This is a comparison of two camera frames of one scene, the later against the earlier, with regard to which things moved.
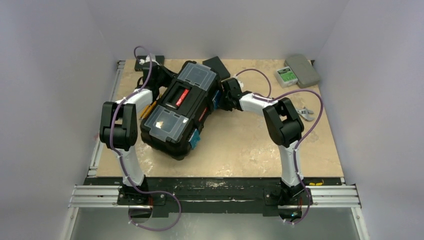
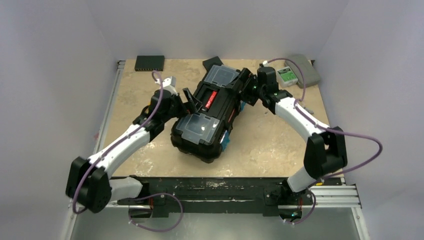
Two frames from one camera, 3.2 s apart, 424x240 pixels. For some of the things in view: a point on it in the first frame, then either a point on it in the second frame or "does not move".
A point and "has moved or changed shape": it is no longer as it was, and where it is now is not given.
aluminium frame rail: [99, 149] does not move
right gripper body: [221, 96] to [247, 84]
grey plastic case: [306, 75] does not move
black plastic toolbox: [172, 123] has moved or changed shape
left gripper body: [167, 78] to [178, 109]
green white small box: [285, 77] does not move
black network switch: [138, 67] does not move
